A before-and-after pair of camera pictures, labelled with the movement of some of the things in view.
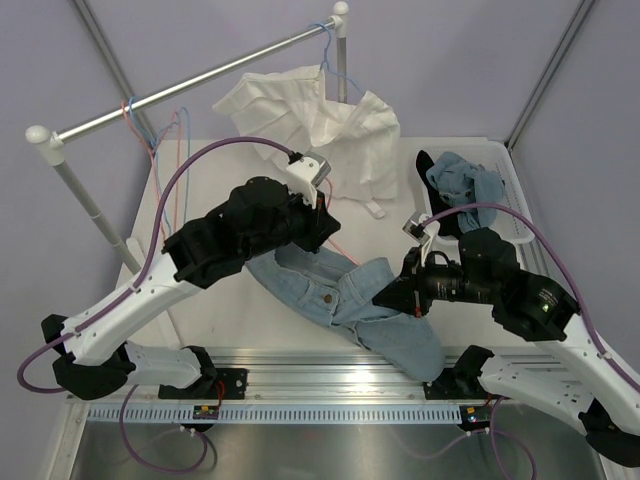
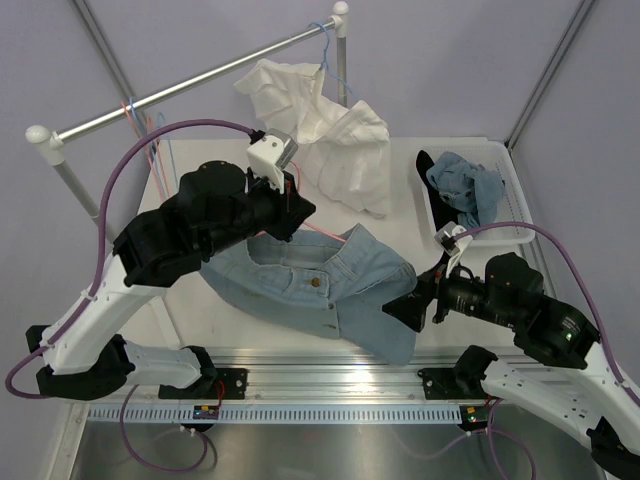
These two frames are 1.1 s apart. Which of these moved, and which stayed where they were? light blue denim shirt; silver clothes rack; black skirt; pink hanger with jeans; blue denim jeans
Moved: blue denim jeans; pink hanger with jeans
Stayed: light blue denim shirt; black skirt; silver clothes rack
